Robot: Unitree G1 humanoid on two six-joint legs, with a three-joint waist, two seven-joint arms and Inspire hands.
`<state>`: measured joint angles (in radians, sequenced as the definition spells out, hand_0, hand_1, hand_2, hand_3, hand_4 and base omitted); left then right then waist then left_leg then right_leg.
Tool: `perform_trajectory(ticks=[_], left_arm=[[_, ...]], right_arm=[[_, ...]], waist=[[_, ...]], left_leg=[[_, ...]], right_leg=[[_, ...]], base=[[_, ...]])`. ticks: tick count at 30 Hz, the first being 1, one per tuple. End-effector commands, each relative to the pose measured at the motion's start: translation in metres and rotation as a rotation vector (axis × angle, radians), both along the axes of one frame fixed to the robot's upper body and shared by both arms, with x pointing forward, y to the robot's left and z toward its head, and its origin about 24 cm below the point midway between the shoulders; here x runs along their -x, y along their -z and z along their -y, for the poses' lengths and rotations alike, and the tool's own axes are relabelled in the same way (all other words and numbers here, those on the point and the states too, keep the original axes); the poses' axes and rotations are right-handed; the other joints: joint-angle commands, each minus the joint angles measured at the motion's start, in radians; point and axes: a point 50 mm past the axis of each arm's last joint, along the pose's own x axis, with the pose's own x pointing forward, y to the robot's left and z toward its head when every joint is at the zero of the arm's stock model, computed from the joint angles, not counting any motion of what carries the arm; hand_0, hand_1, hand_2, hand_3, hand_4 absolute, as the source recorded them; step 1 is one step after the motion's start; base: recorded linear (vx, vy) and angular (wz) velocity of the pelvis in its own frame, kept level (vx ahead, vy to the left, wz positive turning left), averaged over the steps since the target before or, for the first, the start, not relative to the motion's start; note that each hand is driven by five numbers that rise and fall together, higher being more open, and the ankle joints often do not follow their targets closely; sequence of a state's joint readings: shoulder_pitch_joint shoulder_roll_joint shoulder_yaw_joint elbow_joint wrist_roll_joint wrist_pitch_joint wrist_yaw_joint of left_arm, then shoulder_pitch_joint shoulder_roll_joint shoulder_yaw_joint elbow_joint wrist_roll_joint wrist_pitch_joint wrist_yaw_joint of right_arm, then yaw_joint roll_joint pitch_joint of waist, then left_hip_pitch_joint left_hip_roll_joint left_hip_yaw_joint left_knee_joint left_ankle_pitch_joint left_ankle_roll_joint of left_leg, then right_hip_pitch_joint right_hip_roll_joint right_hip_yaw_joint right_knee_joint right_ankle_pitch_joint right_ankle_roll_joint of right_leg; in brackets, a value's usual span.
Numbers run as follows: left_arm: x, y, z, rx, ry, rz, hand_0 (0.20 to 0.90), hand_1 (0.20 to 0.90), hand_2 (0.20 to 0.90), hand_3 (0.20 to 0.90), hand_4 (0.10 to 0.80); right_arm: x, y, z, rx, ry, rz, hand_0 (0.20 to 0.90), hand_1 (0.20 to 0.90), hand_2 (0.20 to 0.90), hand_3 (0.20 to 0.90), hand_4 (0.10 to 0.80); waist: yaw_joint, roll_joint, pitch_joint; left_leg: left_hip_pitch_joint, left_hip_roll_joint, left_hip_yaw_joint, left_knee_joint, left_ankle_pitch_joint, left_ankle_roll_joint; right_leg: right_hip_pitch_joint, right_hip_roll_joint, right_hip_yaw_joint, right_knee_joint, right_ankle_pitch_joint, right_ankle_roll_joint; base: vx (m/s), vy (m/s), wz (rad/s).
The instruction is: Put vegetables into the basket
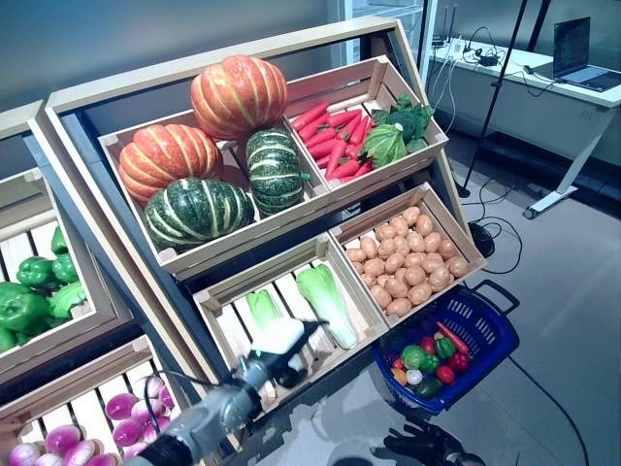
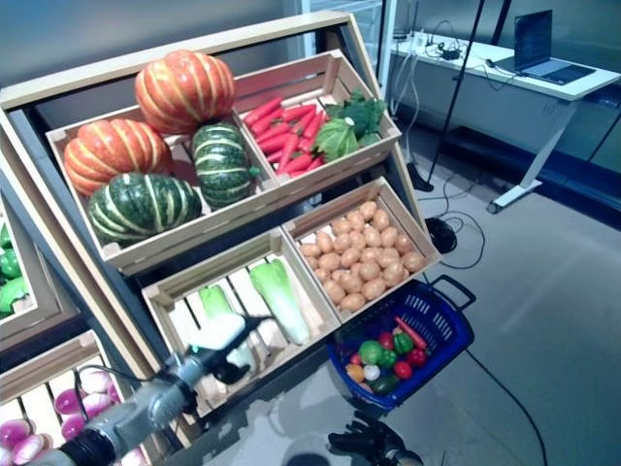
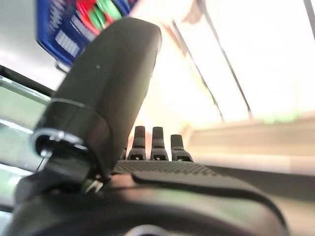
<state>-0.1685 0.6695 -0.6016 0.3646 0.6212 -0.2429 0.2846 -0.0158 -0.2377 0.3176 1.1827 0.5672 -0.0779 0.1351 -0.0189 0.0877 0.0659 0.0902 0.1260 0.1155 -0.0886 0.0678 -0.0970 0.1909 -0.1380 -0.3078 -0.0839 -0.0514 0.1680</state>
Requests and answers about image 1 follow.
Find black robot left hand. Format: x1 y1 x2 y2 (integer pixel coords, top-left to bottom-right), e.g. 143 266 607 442
261 317 331 389

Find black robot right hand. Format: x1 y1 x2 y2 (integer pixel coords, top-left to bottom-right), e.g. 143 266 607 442
382 419 468 466

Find small napa cabbage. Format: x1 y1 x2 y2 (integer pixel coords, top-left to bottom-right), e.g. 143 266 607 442
245 289 306 356

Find blue plastic shopping basket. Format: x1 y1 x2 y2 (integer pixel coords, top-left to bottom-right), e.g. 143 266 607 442
372 284 520 416

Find small dark green vegetable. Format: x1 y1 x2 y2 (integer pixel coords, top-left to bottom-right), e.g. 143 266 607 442
414 378 443 402

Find large napa cabbage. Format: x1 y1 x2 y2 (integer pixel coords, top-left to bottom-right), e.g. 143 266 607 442
296 263 359 350

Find wooden cabbage crate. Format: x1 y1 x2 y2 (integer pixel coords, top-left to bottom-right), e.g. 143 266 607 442
192 232 389 421

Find small round green cabbage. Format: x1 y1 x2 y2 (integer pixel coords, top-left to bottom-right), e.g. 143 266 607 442
400 344 428 371

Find small red bell pepper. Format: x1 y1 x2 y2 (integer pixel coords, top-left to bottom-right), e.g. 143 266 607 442
446 352 472 375

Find small orange carrot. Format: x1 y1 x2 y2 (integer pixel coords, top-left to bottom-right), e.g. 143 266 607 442
436 320 472 355

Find wooden pumpkin crate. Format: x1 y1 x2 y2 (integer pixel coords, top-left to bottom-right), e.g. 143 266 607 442
98 109 331 276

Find large wooden display shelf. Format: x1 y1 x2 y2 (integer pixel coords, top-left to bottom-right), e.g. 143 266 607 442
45 16 487 428

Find large green striped pumpkin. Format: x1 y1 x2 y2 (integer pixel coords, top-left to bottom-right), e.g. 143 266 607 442
143 178 256 252

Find small green striped pumpkin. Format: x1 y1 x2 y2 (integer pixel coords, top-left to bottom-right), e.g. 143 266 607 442
245 126 311 217

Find wooden potato crate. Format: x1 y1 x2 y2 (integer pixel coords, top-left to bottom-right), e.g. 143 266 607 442
328 183 487 330

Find wooden onion crate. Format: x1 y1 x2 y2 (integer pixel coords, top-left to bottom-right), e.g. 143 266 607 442
0 334 244 466

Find light green leafy cabbage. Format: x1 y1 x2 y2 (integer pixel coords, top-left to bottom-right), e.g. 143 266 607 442
359 122 409 170

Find green leafy vegetable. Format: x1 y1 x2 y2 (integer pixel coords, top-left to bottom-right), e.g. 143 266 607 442
47 281 89 320

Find flat orange pumpkin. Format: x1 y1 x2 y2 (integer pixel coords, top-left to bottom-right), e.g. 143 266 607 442
117 123 225 208

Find dark green broccoli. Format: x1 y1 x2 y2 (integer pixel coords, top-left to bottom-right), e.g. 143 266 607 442
372 94 436 152

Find large round orange pumpkin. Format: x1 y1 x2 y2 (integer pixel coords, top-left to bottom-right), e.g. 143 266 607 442
189 54 289 142

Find wooden carrot crate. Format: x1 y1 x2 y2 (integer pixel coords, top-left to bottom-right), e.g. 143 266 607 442
283 54 450 203

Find large green bell pepper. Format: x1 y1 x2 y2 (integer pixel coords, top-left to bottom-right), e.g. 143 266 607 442
0 283 50 334

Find wooden green pepper crate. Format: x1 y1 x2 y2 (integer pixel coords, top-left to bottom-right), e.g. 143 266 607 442
0 167 101 363

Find black tripod stand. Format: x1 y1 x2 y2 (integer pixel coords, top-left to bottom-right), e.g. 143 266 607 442
457 0 531 199

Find white folding table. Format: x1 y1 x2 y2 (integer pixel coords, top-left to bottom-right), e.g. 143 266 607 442
425 42 621 220

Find open grey laptop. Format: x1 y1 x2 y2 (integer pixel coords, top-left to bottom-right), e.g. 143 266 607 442
535 16 621 93

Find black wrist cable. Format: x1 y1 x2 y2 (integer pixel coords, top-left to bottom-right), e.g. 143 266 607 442
144 370 230 441

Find black basket handle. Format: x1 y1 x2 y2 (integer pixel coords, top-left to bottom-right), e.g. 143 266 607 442
468 279 521 316

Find coiled black floor cable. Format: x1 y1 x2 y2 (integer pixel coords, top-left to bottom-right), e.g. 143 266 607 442
466 220 497 258

